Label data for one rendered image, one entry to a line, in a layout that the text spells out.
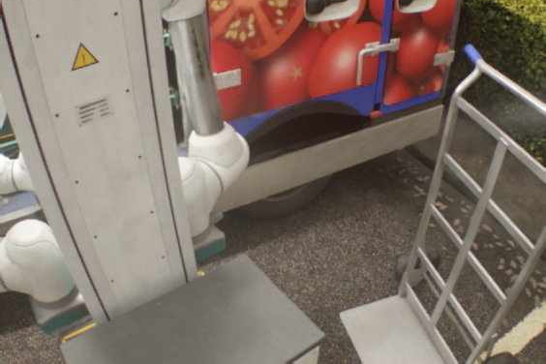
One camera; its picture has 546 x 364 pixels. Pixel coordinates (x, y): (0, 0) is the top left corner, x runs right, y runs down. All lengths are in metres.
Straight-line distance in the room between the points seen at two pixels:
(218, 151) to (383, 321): 1.19
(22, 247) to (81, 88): 0.50
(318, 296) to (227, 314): 1.13
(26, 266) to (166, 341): 0.42
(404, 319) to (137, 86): 1.66
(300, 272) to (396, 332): 0.58
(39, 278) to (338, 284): 1.48
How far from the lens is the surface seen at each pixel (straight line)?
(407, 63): 2.38
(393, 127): 2.54
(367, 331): 2.10
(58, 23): 0.84
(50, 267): 1.24
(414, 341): 2.12
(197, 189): 1.29
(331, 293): 2.21
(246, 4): 1.72
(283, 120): 2.01
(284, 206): 2.51
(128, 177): 1.02
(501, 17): 3.20
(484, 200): 1.53
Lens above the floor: 1.75
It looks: 36 degrees down
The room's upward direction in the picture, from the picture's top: straight up
